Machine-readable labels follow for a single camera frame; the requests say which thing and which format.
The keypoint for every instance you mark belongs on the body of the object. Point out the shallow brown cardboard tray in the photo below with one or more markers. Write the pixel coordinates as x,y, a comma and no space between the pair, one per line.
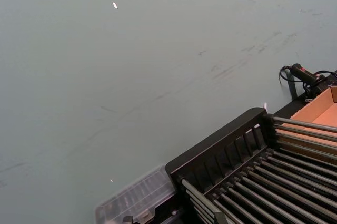
319,112

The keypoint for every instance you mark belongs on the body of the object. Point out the clear plastic case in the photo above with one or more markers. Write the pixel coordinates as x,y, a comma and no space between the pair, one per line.
137,197

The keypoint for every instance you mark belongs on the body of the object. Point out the black rack with steel bars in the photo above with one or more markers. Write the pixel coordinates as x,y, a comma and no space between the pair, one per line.
237,171

